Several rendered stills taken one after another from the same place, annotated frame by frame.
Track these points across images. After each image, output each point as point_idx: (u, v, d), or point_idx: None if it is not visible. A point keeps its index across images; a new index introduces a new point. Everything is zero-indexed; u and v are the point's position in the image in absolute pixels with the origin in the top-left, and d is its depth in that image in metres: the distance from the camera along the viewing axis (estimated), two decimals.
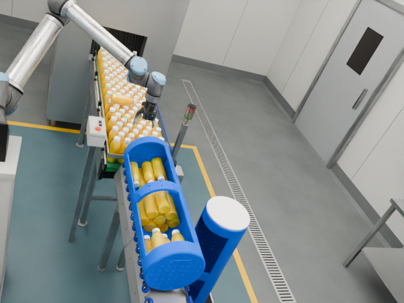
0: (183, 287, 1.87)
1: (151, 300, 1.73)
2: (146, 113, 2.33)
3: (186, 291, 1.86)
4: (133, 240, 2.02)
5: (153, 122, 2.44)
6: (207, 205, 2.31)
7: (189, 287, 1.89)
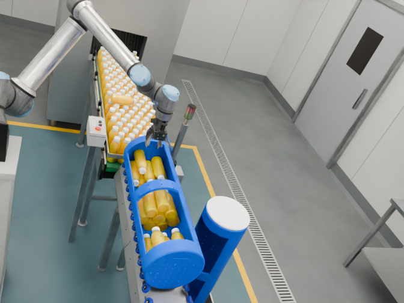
0: (183, 287, 1.87)
1: (151, 300, 1.73)
2: (156, 132, 2.01)
3: (186, 291, 1.86)
4: (134, 240, 2.01)
5: (160, 143, 2.13)
6: (207, 205, 2.31)
7: (189, 287, 1.88)
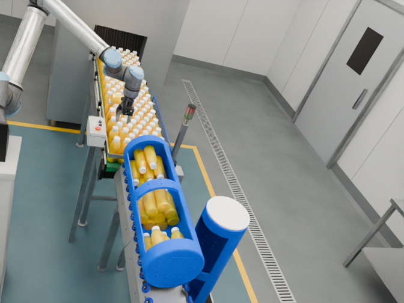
0: (183, 287, 1.87)
1: (151, 300, 1.73)
2: (124, 108, 2.27)
3: (186, 291, 1.86)
4: (134, 241, 2.01)
5: (129, 118, 2.38)
6: (207, 205, 2.31)
7: (189, 287, 1.88)
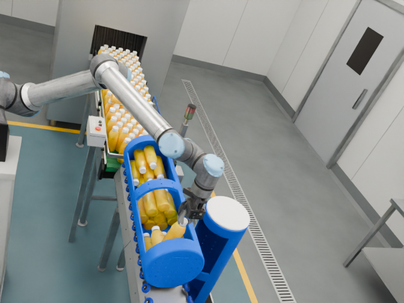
0: (183, 287, 1.87)
1: (151, 300, 1.73)
2: (192, 211, 1.61)
3: (186, 291, 1.86)
4: (134, 241, 2.01)
5: (193, 219, 1.72)
6: (207, 205, 2.31)
7: (189, 287, 1.88)
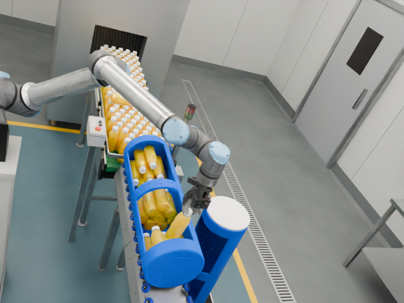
0: (183, 287, 1.87)
1: (151, 300, 1.73)
2: (197, 200, 1.57)
3: (186, 291, 1.86)
4: (134, 241, 2.01)
5: (198, 209, 1.68)
6: None
7: (189, 287, 1.88)
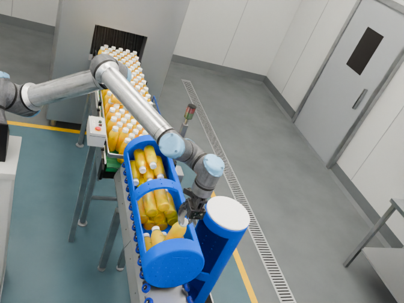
0: (183, 287, 1.87)
1: (151, 300, 1.73)
2: (193, 211, 1.61)
3: (186, 291, 1.86)
4: (134, 241, 2.01)
5: (193, 219, 1.72)
6: (207, 205, 2.31)
7: (189, 287, 1.88)
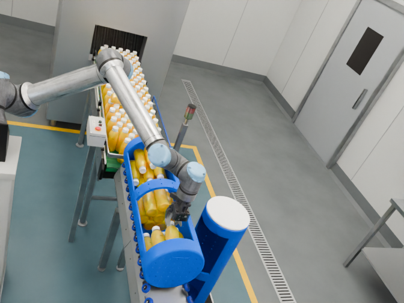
0: (183, 287, 1.87)
1: (151, 300, 1.73)
2: (177, 214, 1.76)
3: (186, 291, 1.86)
4: (134, 241, 2.01)
5: (178, 221, 1.87)
6: (207, 205, 2.31)
7: (189, 287, 1.88)
